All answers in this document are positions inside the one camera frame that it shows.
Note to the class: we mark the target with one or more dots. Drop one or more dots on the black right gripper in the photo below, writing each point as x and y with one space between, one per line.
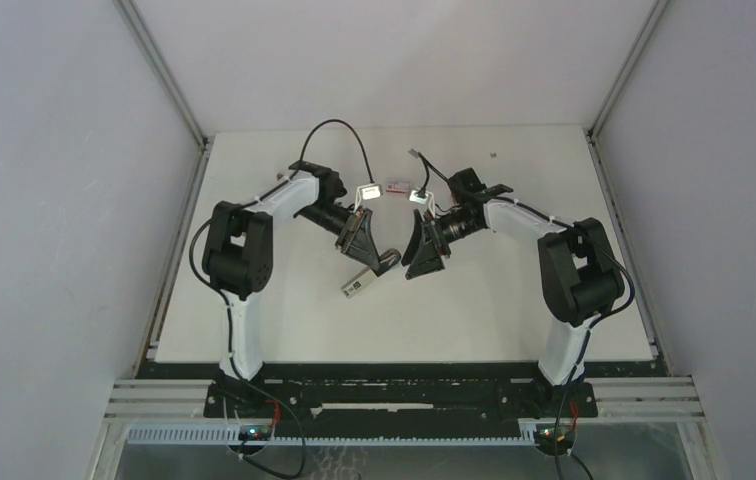
428 258

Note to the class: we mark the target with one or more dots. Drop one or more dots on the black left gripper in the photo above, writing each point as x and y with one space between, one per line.
355 239

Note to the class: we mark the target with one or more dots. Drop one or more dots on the black and grey large stapler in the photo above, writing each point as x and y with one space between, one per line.
367 276

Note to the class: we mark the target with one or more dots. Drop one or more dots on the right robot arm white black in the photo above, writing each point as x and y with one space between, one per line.
581 279

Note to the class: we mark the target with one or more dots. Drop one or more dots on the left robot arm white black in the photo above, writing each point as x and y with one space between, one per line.
238 255

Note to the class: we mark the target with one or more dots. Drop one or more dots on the red white staple box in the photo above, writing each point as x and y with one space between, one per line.
398 186

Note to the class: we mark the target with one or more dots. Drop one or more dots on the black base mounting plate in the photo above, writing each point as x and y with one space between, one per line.
248 400

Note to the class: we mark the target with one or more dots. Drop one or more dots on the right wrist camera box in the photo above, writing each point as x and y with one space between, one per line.
421 196

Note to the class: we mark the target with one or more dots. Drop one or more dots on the right aluminium frame post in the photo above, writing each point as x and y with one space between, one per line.
634 55

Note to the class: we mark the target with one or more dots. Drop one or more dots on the white cable duct strip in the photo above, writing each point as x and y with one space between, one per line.
234 435

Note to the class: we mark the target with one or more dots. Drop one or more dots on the aluminium front rail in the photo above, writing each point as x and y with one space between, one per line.
659 399

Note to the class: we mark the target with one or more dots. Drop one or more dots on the aluminium frame corner post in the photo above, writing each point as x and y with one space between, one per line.
158 64

